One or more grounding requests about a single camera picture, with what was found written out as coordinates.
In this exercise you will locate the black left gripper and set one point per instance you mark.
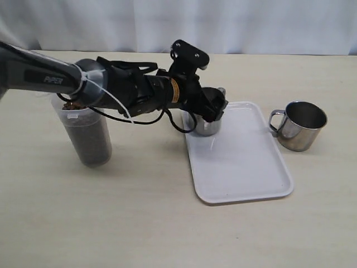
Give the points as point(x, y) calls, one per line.
point(207, 102)

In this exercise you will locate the white left zip tie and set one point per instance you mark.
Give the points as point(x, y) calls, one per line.
point(123, 95)

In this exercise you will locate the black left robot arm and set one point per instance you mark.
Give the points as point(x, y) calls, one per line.
point(28, 70)

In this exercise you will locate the white backdrop curtain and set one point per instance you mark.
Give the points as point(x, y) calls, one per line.
point(221, 27)

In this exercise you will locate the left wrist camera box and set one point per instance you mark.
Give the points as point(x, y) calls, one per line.
point(187, 58)

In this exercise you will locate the white plastic tray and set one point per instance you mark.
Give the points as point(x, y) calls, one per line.
point(240, 163)

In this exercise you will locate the steel mug with kibble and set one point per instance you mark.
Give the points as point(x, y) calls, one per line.
point(203, 128)

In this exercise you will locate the translucent plastic pitcher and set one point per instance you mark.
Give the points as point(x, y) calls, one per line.
point(87, 130)

